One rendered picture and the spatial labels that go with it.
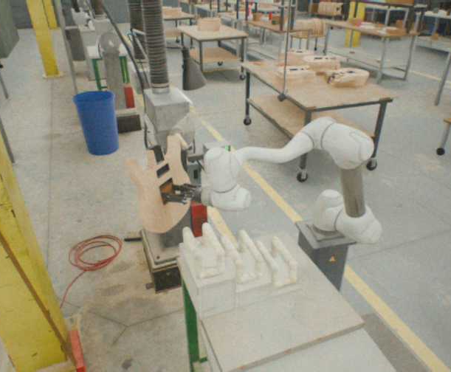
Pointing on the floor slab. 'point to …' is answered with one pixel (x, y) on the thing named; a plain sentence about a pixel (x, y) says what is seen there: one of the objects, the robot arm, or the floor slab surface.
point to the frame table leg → (190, 326)
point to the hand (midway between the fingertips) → (168, 190)
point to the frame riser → (162, 275)
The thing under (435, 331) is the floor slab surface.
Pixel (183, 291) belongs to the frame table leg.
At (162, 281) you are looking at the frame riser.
